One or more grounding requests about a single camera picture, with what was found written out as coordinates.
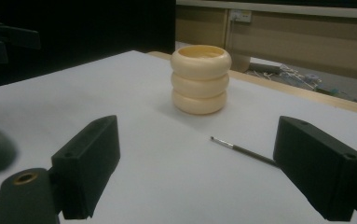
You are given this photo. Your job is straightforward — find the black curtain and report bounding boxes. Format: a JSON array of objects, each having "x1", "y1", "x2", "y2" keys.
[{"x1": 0, "y1": 0, "x2": 177, "y2": 91}]

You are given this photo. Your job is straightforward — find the white wall socket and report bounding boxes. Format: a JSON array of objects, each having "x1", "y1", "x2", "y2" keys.
[{"x1": 229, "y1": 9, "x2": 253, "y2": 23}]

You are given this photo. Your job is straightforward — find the cream ribbed pen holder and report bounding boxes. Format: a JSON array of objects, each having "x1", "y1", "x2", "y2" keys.
[{"x1": 170, "y1": 44, "x2": 233, "y2": 116}]

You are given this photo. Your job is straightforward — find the white paper sheet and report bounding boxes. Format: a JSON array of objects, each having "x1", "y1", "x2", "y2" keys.
[{"x1": 0, "y1": 49, "x2": 357, "y2": 224}]

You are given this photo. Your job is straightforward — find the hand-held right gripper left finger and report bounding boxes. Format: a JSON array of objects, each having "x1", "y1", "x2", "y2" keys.
[{"x1": 50, "y1": 114, "x2": 121, "y2": 220}]

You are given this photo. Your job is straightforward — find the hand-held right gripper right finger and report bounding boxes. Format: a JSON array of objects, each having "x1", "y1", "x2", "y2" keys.
[{"x1": 272, "y1": 115, "x2": 357, "y2": 222}]

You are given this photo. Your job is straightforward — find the thin dark paintbrush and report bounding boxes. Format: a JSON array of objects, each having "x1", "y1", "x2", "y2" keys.
[{"x1": 210, "y1": 135, "x2": 280, "y2": 168}]

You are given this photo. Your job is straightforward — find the white coiled cable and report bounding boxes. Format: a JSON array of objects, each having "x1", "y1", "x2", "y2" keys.
[{"x1": 254, "y1": 63, "x2": 306, "y2": 91}]

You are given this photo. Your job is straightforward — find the beige wooden desk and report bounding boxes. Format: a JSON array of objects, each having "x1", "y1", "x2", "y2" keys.
[{"x1": 175, "y1": 0, "x2": 357, "y2": 83}]

